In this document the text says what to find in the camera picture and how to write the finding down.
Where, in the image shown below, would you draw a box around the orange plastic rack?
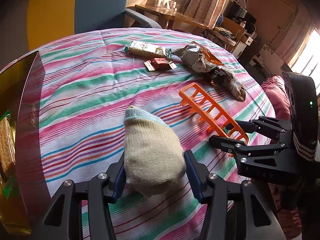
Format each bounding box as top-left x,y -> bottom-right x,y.
178,83 -> 249,145

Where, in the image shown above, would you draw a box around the cream knitted sock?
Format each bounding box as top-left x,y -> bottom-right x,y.
124,106 -> 186,197

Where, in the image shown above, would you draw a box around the brown white striped sock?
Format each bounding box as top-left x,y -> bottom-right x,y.
220,67 -> 246,102

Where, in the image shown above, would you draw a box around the orange chip bag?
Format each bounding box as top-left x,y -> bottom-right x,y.
171,42 -> 224,73

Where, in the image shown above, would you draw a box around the cracker pack barcode side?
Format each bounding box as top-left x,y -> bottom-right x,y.
1,110 -> 18,199

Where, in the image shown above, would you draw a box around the small red snack packet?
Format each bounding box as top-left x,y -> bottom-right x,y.
144,58 -> 177,72

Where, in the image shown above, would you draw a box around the green yellow cracker pack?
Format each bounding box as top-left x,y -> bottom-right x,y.
124,41 -> 172,59

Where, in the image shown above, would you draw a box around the black toy brick block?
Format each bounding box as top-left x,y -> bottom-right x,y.
205,67 -> 228,87

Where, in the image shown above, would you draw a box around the window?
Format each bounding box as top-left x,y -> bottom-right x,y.
291,30 -> 320,94

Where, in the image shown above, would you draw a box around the striped tablecloth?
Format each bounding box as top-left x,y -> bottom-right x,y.
15,27 -> 292,240

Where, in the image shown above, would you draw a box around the wooden side table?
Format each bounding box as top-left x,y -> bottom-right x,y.
128,4 -> 245,53

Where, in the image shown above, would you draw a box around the maroon gold gift box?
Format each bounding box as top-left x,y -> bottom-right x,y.
1,50 -> 46,236

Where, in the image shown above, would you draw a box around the glass cups on tray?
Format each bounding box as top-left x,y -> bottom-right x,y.
140,0 -> 180,11

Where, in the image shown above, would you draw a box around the grey yellow blue chair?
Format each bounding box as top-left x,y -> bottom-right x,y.
27,0 -> 160,50

